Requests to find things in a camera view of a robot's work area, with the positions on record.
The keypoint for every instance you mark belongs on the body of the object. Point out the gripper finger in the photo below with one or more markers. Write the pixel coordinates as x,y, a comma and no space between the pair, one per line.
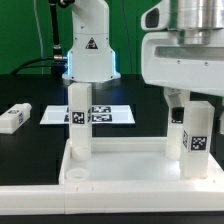
221,120

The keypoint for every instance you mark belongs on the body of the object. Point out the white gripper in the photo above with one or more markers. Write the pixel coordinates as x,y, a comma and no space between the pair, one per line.
197,68

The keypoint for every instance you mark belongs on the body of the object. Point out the white desk top tray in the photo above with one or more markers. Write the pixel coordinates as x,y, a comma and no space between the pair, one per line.
131,159

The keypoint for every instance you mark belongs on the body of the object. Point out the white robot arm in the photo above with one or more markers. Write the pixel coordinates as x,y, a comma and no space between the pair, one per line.
91,58

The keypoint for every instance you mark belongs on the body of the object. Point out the fiducial marker sheet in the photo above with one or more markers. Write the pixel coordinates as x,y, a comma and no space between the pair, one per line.
101,114

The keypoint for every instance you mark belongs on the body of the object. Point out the white L-shaped obstacle fence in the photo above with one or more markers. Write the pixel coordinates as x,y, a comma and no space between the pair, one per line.
116,196

